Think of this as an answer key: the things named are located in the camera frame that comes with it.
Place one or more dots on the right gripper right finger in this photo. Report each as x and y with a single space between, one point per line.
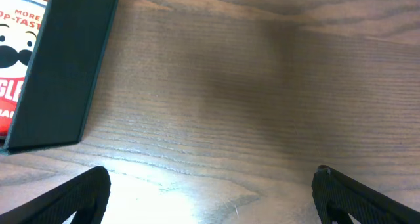
341 199

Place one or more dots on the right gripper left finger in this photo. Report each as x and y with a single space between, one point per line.
84 197

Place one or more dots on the black gift box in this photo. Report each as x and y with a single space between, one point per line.
61 77

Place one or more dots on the red Pringles can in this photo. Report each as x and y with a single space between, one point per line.
20 24

